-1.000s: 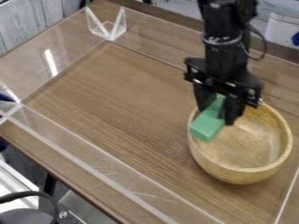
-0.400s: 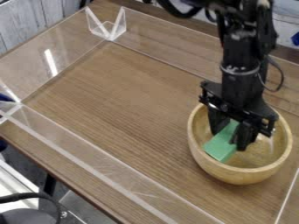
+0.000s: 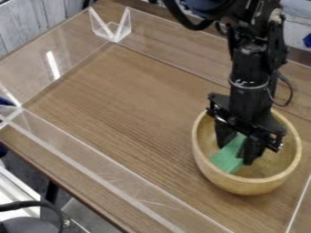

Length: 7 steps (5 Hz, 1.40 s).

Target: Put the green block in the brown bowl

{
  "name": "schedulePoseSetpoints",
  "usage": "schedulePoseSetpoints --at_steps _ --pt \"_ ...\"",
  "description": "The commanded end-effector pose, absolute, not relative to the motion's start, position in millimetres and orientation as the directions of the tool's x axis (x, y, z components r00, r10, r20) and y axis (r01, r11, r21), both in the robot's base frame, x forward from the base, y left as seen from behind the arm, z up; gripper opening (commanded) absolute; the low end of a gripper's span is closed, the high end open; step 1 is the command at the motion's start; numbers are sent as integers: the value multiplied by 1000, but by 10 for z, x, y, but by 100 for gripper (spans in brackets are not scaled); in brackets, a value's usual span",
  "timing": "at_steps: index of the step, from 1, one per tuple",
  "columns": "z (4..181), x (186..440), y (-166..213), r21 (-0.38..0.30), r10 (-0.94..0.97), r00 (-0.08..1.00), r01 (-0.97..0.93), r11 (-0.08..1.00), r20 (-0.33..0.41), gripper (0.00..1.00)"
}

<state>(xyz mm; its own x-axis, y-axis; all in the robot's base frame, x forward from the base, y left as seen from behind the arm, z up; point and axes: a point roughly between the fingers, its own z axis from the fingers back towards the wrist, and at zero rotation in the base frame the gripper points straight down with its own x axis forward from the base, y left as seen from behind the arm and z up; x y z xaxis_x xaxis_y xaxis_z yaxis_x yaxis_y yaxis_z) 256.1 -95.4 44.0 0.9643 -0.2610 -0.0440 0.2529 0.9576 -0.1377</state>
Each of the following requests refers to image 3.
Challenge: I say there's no black cable loop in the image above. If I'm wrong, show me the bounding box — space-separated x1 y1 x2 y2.
0 199 65 233

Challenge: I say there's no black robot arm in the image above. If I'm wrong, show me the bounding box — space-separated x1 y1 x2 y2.
163 0 288 165

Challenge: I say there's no green rectangular block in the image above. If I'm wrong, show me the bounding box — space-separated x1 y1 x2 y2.
209 134 246 174

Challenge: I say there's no white container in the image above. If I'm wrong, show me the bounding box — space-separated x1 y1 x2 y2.
284 15 311 51

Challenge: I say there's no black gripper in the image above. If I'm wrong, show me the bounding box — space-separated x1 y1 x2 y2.
207 79 287 166

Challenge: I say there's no black table leg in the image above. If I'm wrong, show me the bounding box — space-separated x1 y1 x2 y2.
45 181 60 204

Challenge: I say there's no blue object at right edge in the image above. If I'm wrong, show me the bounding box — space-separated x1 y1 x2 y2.
303 33 311 48

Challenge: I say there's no light wooden bowl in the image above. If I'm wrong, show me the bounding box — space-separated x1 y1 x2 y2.
192 110 303 196

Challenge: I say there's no grey metal bracket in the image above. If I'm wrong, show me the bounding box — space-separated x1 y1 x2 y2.
40 204 91 233

